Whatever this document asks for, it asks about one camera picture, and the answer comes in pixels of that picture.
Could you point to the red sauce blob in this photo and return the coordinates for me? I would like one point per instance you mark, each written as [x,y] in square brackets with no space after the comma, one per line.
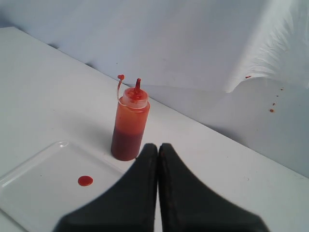
[85,180]

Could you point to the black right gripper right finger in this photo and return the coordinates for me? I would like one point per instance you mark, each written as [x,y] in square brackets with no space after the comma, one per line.
[188,205]

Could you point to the red sauce squeeze bottle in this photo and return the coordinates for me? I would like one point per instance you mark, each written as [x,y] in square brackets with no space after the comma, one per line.
[130,121]

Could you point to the white rectangular plastic tray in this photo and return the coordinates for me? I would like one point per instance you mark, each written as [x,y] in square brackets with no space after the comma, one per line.
[41,190]

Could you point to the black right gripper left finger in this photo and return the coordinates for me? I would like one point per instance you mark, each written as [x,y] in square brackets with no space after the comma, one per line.
[128,206]

